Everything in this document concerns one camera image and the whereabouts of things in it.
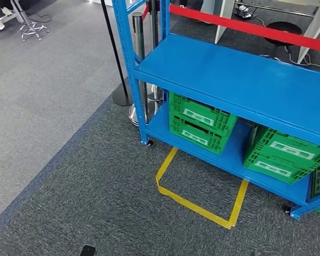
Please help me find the chrome star chair base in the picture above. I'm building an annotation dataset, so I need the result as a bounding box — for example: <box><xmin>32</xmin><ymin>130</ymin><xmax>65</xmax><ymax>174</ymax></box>
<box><xmin>19</xmin><ymin>21</ymin><xmax>51</xmax><ymax>42</ymax></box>

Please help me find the black round stool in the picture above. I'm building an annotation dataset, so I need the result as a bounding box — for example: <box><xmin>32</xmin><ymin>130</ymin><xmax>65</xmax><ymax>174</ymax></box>
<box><xmin>260</xmin><ymin>21</ymin><xmax>303</xmax><ymax>61</ymax></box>

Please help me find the black flat object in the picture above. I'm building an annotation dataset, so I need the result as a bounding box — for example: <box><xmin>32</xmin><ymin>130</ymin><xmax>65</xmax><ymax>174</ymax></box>
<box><xmin>79</xmin><ymin>244</ymin><xmax>96</xmax><ymax>256</ymax></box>

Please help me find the chrome ring base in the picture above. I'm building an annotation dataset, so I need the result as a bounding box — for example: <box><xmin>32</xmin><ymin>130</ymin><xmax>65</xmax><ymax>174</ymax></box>
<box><xmin>128</xmin><ymin>12</ymin><xmax>160</xmax><ymax>127</ymax></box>

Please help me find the white power strip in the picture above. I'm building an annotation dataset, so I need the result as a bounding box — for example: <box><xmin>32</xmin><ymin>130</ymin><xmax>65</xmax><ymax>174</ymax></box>
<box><xmin>237</xmin><ymin>5</ymin><xmax>252</xmax><ymax>19</ymax></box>

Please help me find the blue metal shelf rack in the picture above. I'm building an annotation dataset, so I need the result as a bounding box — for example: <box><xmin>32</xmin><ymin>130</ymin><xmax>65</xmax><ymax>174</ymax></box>
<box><xmin>112</xmin><ymin>0</ymin><xmax>320</xmax><ymax>220</ymax></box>

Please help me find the chrome stanchion post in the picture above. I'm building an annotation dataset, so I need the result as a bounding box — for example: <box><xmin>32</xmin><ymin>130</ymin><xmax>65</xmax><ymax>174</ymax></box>
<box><xmin>146</xmin><ymin>0</ymin><xmax>164</xmax><ymax>104</ymax></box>

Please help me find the yellow floor tape line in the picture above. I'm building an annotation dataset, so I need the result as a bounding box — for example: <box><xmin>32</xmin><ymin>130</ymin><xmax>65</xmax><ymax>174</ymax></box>
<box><xmin>155</xmin><ymin>177</ymin><xmax>233</xmax><ymax>230</ymax></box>

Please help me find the white office desk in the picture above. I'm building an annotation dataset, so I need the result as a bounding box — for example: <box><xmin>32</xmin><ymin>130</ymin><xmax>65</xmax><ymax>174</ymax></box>
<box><xmin>200</xmin><ymin>0</ymin><xmax>320</xmax><ymax>65</ymax></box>

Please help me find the black floor cable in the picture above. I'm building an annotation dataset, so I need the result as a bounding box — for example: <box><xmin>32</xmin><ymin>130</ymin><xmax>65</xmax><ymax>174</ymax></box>
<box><xmin>25</xmin><ymin>12</ymin><xmax>53</xmax><ymax>24</ymax></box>

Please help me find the white table frame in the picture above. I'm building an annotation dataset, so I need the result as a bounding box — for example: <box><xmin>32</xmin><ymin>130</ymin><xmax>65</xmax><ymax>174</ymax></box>
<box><xmin>0</xmin><ymin>0</ymin><xmax>30</xmax><ymax>41</ymax></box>

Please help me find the black wire cable tray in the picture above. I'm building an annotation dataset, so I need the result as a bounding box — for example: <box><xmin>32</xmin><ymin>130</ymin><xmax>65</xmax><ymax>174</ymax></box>
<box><xmin>234</xmin><ymin>1</ymin><xmax>318</xmax><ymax>19</ymax></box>

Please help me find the red barrier tape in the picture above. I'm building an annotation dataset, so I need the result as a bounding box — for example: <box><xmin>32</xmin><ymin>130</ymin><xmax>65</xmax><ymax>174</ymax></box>
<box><xmin>141</xmin><ymin>3</ymin><xmax>320</xmax><ymax>54</ymax></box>

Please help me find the grey floor cable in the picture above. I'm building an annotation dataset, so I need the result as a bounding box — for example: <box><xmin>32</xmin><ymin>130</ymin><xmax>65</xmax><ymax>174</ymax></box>
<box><xmin>284</xmin><ymin>45</ymin><xmax>320</xmax><ymax>72</ymax></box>

